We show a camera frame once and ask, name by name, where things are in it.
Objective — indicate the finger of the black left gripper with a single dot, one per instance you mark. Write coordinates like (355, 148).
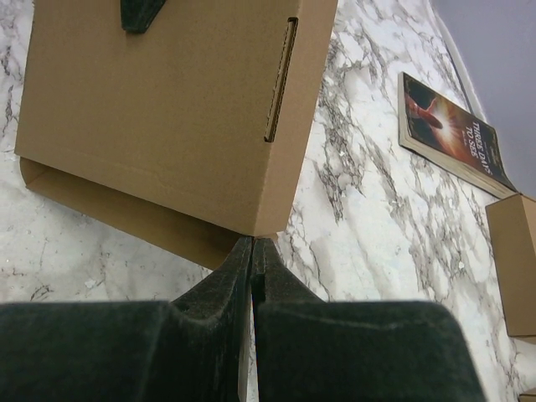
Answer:
(138, 15)

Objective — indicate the Three Days To See book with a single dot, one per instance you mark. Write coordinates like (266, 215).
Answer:
(442, 132)

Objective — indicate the cardboard box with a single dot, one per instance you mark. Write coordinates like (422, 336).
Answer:
(512, 228)
(188, 136)

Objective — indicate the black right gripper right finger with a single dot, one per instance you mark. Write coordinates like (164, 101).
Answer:
(308, 349)

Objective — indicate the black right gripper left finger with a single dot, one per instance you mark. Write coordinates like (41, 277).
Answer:
(195, 348)

